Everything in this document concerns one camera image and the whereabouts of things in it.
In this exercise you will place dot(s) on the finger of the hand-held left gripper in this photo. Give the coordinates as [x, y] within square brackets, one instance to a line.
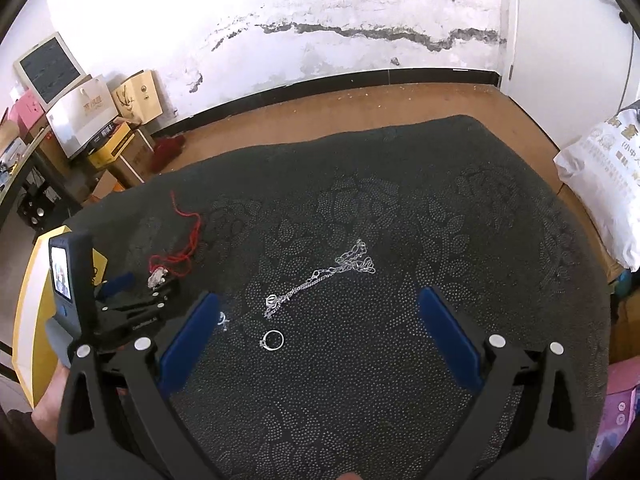
[119, 282]
[162, 291]

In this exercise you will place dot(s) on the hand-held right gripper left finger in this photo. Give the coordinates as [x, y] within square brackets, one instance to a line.
[192, 340]

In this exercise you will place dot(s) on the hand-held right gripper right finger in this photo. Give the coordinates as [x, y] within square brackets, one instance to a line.
[450, 340]

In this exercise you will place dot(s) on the person's left forearm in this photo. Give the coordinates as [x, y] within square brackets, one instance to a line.
[15, 447]

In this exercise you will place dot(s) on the person's left hand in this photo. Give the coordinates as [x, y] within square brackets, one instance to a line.
[47, 405]

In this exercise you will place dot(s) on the small silver earring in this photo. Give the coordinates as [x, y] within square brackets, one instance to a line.
[223, 320]

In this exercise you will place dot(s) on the small open cardboard box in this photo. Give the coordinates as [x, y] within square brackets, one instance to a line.
[102, 187]

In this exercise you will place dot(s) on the brown cardboard box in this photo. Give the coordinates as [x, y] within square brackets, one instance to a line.
[134, 160]

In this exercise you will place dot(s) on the yellow and black box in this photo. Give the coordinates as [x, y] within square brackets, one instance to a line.
[112, 145]

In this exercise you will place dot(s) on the red cloth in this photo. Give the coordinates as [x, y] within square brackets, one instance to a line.
[165, 152]

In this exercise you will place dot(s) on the white gift bag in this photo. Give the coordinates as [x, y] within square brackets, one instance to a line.
[85, 110]

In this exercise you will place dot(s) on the dark patterned table cloth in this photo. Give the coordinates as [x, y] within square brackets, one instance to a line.
[350, 200]

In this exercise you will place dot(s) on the pink printed box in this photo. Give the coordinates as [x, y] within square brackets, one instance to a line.
[620, 420]

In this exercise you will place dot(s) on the beige gift bag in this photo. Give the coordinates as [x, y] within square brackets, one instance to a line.
[137, 95]

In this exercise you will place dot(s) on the white old monitor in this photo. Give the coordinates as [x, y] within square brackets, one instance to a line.
[50, 67]

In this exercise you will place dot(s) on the white printed sack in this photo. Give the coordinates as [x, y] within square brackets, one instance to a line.
[605, 180]

